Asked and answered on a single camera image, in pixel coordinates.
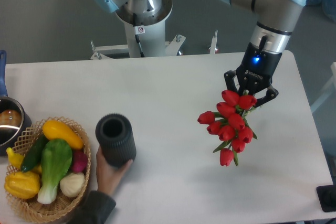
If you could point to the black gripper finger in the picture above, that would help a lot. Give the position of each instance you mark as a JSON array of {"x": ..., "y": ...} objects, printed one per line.
[
  {"x": 229, "y": 77},
  {"x": 271, "y": 93}
]

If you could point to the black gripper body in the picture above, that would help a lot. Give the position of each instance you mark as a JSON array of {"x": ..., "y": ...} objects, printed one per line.
[{"x": 256, "y": 70}]

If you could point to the red tulip bouquet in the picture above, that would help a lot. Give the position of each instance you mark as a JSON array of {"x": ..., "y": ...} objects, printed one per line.
[{"x": 229, "y": 123}]

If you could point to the dark grey ribbed vase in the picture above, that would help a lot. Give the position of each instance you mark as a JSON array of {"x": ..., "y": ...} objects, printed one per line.
[{"x": 115, "y": 136}]

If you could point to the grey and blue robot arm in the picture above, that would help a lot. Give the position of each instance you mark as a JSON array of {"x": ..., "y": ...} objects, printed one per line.
[{"x": 277, "y": 20}]

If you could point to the dark grey sleeved forearm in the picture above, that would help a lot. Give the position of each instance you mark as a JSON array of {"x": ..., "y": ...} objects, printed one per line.
[{"x": 96, "y": 209}]

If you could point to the person's left hand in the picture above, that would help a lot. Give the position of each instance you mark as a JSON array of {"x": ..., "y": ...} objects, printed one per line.
[{"x": 108, "y": 177}]

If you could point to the black device at table edge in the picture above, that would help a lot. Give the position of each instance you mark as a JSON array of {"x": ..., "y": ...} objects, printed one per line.
[{"x": 326, "y": 195}]

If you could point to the purple radish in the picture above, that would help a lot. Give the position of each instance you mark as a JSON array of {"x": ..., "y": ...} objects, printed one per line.
[{"x": 79, "y": 161}]

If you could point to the yellow squash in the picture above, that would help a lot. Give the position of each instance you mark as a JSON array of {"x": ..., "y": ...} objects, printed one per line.
[{"x": 53, "y": 129}]

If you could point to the green bok choy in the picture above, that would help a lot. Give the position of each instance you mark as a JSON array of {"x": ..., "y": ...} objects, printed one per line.
[{"x": 55, "y": 162}]

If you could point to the white garlic bulb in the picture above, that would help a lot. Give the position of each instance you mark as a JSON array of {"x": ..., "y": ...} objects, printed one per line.
[{"x": 72, "y": 184}]

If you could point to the woven wicker basket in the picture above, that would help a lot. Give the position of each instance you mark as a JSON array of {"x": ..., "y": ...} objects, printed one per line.
[{"x": 31, "y": 209}]

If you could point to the green cucumber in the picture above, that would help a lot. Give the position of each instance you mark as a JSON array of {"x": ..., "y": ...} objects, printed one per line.
[{"x": 33, "y": 156}]

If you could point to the small yellow gourd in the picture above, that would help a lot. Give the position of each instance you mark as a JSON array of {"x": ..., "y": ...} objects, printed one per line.
[{"x": 16, "y": 160}]

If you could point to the yellow bell pepper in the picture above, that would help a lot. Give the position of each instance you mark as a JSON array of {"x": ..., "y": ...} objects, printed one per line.
[{"x": 22, "y": 185}]

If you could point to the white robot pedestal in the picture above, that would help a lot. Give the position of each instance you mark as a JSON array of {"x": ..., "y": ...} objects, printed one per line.
[{"x": 145, "y": 29}]

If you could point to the blue handled steel pot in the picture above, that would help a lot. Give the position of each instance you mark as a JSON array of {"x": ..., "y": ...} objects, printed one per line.
[{"x": 14, "y": 119}]

